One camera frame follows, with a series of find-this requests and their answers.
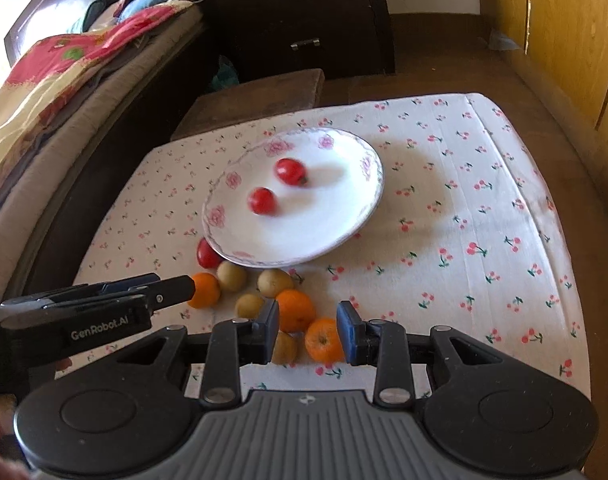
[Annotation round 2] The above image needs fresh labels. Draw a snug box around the red cherry tomato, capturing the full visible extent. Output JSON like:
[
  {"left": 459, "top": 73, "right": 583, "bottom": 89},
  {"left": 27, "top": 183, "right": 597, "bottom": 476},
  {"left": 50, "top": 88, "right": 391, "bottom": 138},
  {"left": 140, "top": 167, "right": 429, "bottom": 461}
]
[
  {"left": 275, "top": 158, "right": 309, "bottom": 186},
  {"left": 247, "top": 187, "right": 278, "bottom": 216},
  {"left": 196, "top": 238, "right": 223, "bottom": 269}
]

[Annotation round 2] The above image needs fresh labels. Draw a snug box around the brown wooden stool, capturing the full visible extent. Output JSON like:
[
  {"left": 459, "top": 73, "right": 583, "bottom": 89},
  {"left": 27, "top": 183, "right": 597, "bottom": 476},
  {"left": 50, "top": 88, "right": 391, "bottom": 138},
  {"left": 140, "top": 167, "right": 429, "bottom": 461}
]
[{"left": 170, "top": 67, "right": 326, "bottom": 142}]

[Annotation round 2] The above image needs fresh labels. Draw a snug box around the dark wooden dresser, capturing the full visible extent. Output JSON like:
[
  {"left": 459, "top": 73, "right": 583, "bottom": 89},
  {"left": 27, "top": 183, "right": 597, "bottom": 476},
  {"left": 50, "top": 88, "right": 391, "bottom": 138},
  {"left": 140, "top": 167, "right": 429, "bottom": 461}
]
[{"left": 198, "top": 0, "right": 397, "bottom": 97}]

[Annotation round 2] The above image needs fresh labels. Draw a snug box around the clear plastic scrap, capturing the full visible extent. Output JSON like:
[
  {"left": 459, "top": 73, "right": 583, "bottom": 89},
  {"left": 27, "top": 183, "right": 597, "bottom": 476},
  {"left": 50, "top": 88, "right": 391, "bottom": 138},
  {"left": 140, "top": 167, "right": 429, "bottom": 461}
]
[{"left": 486, "top": 29, "right": 523, "bottom": 54}]

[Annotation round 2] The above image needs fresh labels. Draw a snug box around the small orange mandarin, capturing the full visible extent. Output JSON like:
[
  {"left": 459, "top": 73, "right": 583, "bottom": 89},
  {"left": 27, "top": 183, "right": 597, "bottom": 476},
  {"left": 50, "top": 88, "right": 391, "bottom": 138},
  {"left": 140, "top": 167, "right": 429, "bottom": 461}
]
[
  {"left": 190, "top": 272, "right": 221, "bottom": 309},
  {"left": 304, "top": 317, "right": 345, "bottom": 364},
  {"left": 276, "top": 289, "right": 317, "bottom": 333}
]

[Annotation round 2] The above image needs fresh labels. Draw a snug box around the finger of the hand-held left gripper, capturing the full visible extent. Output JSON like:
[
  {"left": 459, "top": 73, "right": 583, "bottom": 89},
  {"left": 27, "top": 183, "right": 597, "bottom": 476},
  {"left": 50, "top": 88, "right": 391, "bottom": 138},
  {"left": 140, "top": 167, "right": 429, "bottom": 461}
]
[
  {"left": 142, "top": 275, "right": 197, "bottom": 311},
  {"left": 58, "top": 272, "right": 163, "bottom": 301}
]

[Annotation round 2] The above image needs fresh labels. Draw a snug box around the floral red yellow blanket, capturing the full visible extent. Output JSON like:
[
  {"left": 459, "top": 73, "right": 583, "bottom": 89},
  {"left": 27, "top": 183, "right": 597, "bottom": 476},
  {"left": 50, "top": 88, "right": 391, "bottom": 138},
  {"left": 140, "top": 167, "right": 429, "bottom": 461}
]
[{"left": 0, "top": 0, "right": 195, "bottom": 183}]

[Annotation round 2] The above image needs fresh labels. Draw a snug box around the beige mattress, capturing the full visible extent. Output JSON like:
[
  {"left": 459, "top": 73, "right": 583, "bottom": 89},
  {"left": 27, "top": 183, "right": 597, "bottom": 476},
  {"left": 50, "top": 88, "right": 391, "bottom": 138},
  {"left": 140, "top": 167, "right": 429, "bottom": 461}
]
[{"left": 0, "top": 10, "right": 205, "bottom": 281}]

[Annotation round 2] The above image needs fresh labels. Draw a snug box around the tan longan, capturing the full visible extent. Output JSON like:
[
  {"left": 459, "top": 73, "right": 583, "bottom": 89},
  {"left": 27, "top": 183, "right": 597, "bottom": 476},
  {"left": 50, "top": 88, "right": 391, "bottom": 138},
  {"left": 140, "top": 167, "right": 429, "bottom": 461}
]
[
  {"left": 217, "top": 260, "right": 247, "bottom": 293},
  {"left": 272, "top": 330, "right": 299, "bottom": 365},
  {"left": 235, "top": 293, "right": 265, "bottom": 319},
  {"left": 257, "top": 268, "right": 295, "bottom": 298}
]

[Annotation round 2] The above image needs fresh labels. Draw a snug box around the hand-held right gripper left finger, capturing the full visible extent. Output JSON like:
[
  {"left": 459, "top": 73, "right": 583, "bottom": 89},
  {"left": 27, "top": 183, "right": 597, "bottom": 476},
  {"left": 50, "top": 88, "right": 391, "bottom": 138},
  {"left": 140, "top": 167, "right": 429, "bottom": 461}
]
[{"left": 116, "top": 300, "right": 281, "bottom": 407}]

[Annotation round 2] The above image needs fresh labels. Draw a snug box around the green plastic bag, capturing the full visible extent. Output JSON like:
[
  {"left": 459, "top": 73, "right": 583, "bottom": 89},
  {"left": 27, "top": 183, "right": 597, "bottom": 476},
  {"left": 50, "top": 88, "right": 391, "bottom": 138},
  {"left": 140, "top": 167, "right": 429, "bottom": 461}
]
[{"left": 211, "top": 56, "right": 241, "bottom": 95}]

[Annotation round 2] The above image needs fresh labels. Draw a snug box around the white floral-rim plate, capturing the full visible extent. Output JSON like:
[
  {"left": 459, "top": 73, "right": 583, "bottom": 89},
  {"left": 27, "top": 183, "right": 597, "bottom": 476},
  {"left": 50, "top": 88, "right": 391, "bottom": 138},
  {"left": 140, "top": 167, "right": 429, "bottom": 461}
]
[{"left": 201, "top": 128, "right": 385, "bottom": 268}]

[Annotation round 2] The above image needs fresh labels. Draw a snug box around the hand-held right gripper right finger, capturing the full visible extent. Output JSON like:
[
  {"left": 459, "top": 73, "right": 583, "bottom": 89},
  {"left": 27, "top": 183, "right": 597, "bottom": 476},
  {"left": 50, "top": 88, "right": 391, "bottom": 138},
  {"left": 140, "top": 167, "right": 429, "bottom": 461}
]
[{"left": 337, "top": 300, "right": 505, "bottom": 408}]

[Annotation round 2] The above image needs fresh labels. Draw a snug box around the white cherry-print tablecloth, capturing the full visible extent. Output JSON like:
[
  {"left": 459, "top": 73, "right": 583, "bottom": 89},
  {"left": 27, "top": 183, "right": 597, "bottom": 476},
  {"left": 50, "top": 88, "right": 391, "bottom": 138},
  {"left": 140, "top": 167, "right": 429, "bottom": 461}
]
[{"left": 54, "top": 92, "right": 592, "bottom": 403}]

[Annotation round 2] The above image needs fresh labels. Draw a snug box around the yellow wooden wardrobe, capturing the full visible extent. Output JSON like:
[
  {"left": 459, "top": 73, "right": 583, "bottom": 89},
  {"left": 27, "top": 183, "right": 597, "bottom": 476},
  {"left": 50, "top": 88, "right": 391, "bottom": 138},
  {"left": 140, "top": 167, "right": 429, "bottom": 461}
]
[{"left": 476, "top": 0, "right": 608, "bottom": 143}]

